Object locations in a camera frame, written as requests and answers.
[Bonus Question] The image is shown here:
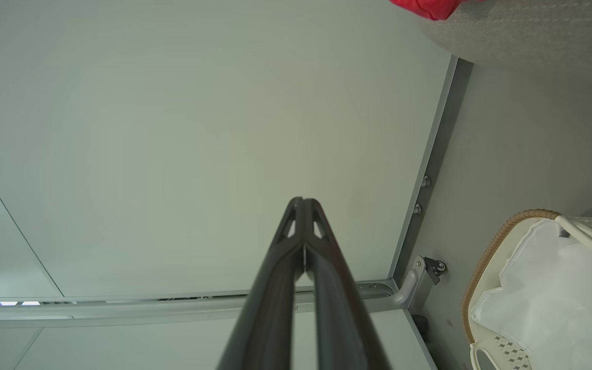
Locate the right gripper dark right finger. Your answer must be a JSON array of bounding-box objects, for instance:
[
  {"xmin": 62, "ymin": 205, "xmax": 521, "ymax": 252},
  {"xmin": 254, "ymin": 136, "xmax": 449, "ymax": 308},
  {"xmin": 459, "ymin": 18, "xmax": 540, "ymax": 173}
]
[{"xmin": 303, "ymin": 198, "xmax": 392, "ymax": 370}]

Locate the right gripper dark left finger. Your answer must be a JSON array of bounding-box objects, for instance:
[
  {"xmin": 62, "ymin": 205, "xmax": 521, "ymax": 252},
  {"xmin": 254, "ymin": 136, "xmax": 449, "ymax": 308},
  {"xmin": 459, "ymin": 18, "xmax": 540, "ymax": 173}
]
[{"xmin": 217, "ymin": 197, "xmax": 305, "ymax": 370}]

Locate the red and white clothing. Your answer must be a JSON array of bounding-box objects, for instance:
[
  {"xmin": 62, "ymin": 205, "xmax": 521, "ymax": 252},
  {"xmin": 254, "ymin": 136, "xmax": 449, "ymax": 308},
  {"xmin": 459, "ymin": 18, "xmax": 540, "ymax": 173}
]
[{"xmin": 388, "ymin": 0, "xmax": 465, "ymax": 22}]

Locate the white laundry basket brown rim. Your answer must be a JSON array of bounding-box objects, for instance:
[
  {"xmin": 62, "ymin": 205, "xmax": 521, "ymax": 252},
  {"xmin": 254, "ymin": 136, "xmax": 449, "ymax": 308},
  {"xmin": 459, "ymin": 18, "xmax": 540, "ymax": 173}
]
[{"xmin": 461, "ymin": 209, "xmax": 592, "ymax": 370}]

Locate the grey partition foot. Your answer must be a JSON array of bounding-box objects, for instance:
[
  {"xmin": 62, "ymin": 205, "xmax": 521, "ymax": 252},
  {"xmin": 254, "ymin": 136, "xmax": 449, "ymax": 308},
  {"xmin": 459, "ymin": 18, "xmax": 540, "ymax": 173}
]
[{"xmin": 363, "ymin": 256, "xmax": 436, "ymax": 311}]

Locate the black caster wheel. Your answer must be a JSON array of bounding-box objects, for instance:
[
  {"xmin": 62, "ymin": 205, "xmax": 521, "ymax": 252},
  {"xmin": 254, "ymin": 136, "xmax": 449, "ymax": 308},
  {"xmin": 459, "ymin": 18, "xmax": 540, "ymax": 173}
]
[
  {"xmin": 411, "ymin": 313, "xmax": 430, "ymax": 342},
  {"xmin": 423, "ymin": 258, "xmax": 448, "ymax": 285}
]

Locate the grey fabric sofa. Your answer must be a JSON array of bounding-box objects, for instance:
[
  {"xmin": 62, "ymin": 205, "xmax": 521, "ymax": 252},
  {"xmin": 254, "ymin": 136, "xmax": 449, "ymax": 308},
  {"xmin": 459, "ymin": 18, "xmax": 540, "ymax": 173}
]
[{"xmin": 416, "ymin": 0, "xmax": 592, "ymax": 79}]

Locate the grey partition bottom rail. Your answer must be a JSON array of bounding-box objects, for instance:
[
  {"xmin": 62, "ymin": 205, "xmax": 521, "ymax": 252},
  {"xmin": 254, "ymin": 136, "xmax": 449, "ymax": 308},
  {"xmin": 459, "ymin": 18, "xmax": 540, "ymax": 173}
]
[{"xmin": 387, "ymin": 54, "xmax": 475, "ymax": 282}]

